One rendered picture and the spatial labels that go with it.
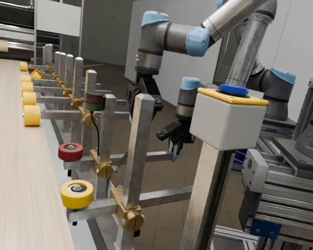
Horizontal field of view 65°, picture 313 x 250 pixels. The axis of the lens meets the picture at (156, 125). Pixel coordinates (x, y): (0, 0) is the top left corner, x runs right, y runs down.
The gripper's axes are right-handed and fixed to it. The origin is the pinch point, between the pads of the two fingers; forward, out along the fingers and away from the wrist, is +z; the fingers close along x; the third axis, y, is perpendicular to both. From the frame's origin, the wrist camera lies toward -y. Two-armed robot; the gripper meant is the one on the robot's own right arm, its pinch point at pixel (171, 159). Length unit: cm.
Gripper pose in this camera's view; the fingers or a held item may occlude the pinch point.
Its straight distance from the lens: 107.5
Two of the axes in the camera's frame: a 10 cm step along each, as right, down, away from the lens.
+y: 8.7, -0.1, 4.9
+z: -1.5, 9.5, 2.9
